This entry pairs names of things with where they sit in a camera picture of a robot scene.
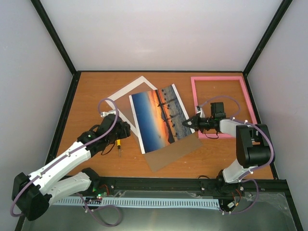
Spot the yellow handled screwdriver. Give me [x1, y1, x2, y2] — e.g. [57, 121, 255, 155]
[116, 140, 121, 157]

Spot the pink picture frame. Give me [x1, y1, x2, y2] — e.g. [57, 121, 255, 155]
[191, 76, 257, 124]

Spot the sunset photo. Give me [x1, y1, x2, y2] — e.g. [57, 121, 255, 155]
[129, 84, 195, 154]

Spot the white mat board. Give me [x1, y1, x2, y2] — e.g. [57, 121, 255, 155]
[108, 76, 157, 135]

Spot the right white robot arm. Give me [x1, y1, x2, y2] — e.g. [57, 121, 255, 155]
[182, 102, 275, 195]

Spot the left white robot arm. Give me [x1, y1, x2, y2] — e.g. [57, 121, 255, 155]
[10, 114, 130, 221]

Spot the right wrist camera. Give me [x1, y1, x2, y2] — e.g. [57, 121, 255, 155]
[196, 105, 205, 118]

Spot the black aluminium rail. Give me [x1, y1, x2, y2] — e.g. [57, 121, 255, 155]
[87, 177, 289, 196]

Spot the light blue cable duct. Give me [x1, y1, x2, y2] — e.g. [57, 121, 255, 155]
[55, 196, 219, 210]

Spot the metal base plate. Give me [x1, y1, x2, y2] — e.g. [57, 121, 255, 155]
[20, 192, 302, 231]

